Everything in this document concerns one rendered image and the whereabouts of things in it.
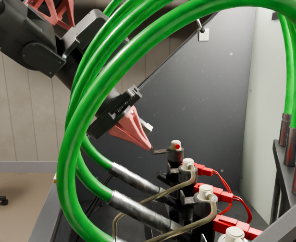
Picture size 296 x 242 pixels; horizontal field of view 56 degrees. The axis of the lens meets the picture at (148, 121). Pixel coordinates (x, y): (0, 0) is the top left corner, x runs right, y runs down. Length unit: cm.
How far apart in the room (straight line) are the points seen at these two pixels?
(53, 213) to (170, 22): 49
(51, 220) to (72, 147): 40
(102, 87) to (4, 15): 24
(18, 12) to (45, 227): 37
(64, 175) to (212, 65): 64
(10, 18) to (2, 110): 267
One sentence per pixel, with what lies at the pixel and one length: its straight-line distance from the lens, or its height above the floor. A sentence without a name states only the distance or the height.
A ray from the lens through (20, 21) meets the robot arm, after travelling 41.
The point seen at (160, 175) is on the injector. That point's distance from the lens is 50.
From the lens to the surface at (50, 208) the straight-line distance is 64.
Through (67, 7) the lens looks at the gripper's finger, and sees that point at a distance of 69.
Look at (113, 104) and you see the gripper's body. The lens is 44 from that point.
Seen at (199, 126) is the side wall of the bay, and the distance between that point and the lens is 83.
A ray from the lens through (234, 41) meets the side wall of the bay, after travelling 82.
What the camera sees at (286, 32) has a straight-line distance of 53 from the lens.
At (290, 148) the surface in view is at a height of 113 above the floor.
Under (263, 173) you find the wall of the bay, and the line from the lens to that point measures 81.
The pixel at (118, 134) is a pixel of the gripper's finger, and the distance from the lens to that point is 45.
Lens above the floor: 128
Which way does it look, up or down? 16 degrees down
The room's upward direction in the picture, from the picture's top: straight up
